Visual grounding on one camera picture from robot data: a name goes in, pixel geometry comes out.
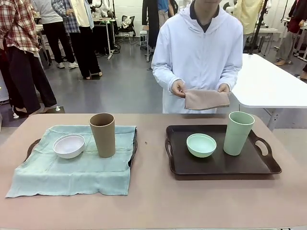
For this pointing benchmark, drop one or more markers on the person's left hand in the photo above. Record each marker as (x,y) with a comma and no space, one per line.
(224,88)

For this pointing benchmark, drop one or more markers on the person's right hand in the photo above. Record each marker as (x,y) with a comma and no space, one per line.
(178,88)

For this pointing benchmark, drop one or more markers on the beige cloth mat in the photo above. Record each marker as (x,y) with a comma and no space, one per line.
(206,100)

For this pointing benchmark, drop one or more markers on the mint green tall cup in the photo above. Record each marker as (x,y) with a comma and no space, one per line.
(236,139)

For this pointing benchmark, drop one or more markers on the mint green bowl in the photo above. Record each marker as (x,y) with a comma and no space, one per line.
(201,149)

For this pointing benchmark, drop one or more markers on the brown tall cup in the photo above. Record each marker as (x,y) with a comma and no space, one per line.
(104,139)

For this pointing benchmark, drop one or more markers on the white bowl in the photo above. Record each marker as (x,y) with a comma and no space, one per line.
(68,149)

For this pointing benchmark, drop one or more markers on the teal cloth mat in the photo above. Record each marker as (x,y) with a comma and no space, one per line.
(60,177)

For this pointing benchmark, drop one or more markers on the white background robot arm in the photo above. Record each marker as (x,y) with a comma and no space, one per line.
(104,9)

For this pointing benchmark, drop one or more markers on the person's left forearm white sleeve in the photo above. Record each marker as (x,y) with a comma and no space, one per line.
(233,76)

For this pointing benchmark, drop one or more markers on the person's right forearm white sleeve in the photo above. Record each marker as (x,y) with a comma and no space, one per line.
(163,76)

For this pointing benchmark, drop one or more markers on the dark brown plastic tray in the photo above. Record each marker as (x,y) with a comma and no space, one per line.
(134,143)
(216,165)

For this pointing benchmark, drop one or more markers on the white rounded table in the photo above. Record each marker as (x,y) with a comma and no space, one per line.
(263,79)

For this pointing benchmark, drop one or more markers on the person in white hooded jacket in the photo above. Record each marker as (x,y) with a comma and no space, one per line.
(199,48)

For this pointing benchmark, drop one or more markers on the black slanted stand pole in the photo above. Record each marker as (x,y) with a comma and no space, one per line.
(258,28)

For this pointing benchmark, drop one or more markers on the white desk with equipment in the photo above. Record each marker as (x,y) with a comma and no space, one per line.
(271,30)

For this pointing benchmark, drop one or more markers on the person in yellow shirt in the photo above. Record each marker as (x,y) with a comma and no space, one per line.
(249,14)

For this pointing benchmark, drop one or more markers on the black office chair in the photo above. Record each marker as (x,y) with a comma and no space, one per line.
(127,30)

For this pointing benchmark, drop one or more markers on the small white background robot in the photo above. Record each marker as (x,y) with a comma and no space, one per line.
(230,7)

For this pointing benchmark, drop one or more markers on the desk with green light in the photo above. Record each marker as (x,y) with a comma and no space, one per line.
(109,40)

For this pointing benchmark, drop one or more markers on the person in beige trousers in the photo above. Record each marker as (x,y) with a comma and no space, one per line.
(163,6)

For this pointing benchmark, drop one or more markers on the person in dark red top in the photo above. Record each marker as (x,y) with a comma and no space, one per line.
(297,19)

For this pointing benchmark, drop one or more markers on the person in cream jacket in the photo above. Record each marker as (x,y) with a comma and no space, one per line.
(84,48)

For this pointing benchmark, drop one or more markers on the person in blue plaid shirt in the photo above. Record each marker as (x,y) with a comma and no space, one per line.
(69,24)

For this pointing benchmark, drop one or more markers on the person in grey shirt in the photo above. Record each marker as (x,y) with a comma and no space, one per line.
(57,40)

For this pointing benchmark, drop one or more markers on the person in red plaid shirt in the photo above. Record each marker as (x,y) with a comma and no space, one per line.
(16,24)

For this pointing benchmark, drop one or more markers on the black floor base plate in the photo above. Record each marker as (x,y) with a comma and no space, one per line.
(60,111)

